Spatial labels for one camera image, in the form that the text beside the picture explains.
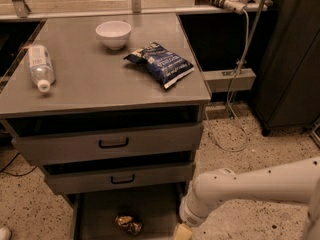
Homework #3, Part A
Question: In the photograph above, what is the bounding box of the crushed orange can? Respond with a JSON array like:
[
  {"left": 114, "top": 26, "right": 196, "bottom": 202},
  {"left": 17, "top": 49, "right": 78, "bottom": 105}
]
[{"left": 115, "top": 215, "right": 142, "bottom": 236}]

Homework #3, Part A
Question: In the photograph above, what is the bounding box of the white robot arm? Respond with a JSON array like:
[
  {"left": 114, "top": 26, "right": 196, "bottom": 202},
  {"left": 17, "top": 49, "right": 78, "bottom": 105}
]
[{"left": 173, "top": 157, "right": 320, "bottom": 240}]

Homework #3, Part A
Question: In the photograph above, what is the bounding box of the bottom grey drawer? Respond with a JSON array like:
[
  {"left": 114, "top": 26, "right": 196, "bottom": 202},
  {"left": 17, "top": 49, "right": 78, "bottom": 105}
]
[{"left": 69, "top": 183, "right": 185, "bottom": 240}]

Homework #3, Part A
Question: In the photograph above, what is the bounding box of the grey drawer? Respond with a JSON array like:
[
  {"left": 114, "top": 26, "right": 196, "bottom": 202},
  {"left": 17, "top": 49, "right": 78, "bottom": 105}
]
[
  {"left": 46, "top": 162, "right": 195, "bottom": 194},
  {"left": 12, "top": 123, "right": 203, "bottom": 165},
  {"left": 69, "top": 183, "right": 185, "bottom": 240}
]

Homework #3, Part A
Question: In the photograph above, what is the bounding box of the middle grey drawer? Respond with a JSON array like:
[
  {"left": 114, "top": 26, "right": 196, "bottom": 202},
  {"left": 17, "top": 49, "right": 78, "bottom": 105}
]
[{"left": 46, "top": 162, "right": 195, "bottom": 194}]

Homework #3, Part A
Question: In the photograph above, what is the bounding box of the grey drawer cabinet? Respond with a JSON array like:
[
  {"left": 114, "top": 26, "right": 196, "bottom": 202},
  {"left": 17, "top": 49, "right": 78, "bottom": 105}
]
[{"left": 0, "top": 17, "right": 210, "bottom": 240}]

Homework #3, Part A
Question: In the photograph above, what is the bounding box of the top grey drawer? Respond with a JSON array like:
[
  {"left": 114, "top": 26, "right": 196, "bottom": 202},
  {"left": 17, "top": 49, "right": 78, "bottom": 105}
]
[{"left": 12, "top": 123, "right": 203, "bottom": 165}]

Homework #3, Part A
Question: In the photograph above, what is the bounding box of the blue chip bag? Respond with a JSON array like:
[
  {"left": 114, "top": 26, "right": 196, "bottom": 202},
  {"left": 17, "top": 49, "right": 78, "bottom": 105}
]
[{"left": 125, "top": 42, "right": 194, "bottom": 89}]

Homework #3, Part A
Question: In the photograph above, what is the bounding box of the white shoe tip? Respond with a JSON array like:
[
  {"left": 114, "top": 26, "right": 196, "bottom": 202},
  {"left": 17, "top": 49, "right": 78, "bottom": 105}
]
[{"left": 0, "top": 226, "right": 11, "bottom": 240}]

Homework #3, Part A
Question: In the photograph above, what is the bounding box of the dark cabinet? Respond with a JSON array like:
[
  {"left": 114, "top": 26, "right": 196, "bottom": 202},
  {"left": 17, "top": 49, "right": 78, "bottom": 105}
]
[{"left": 251, "top": 0, "right": 320, "bottom": 136}]

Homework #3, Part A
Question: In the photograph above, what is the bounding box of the white ceramic bowl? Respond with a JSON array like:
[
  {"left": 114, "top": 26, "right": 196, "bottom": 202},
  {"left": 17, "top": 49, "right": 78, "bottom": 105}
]
[{"left": 96, "top": 21, "right": 132, "bottom": 50}]

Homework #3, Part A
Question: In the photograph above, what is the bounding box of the clear plastic water bottle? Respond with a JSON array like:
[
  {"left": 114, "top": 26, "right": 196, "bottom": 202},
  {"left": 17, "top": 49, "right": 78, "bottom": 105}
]
[{"left": 28, "top": 45, "right": 55, "bottom": 93}]

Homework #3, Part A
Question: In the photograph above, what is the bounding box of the white plug adapter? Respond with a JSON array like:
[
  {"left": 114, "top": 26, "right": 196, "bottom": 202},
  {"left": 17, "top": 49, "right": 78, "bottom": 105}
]
[{"left": 223, "top": 0, "right": 245, "bottom": 15}]

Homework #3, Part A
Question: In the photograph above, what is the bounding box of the grey metal bracket box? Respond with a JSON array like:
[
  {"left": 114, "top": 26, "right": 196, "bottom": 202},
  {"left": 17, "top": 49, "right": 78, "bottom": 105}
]
[{"left": 203, "top": 68, "right": 256, "bottom": 93}]

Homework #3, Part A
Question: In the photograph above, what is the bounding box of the black floor cable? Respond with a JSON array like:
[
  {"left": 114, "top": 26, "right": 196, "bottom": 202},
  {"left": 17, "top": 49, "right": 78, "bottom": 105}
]
[{"left": 0, "top": 152, "right": 38, "bottom": 178}]

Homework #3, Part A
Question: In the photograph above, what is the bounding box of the metal shelf rail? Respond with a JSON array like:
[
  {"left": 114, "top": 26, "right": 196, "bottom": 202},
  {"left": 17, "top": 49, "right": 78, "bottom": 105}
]
[{"left": 0, "top": 0, "right": 274, "bottom": 22}]

